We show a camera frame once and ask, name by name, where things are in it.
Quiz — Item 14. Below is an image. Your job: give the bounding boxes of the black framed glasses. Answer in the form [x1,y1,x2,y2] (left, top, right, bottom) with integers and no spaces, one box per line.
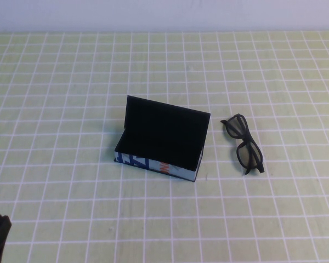
[219,113,265,176]

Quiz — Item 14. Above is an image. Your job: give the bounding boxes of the black printed glasses case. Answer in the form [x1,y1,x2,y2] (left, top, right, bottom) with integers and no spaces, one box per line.
[114,95,211,183]

